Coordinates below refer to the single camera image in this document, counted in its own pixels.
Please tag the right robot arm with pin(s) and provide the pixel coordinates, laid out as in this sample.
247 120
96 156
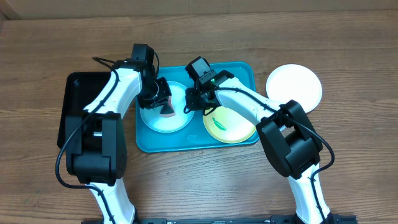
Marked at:
288 138

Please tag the light blue plate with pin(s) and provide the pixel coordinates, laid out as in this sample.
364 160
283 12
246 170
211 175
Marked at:
155 121

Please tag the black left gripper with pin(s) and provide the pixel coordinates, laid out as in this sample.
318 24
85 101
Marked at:
164 91

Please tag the black plastic tray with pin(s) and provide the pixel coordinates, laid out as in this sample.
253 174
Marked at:
81 89

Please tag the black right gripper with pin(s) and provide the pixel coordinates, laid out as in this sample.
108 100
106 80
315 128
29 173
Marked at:
193 96

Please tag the white plate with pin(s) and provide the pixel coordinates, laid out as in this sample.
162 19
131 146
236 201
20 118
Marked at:
295 82

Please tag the teal plastic tray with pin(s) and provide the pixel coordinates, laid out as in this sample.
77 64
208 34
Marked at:
193 136

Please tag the yellow-green plate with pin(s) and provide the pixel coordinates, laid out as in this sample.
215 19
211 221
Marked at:
228 126

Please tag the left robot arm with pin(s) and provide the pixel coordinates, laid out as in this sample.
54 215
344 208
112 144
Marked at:
94 155

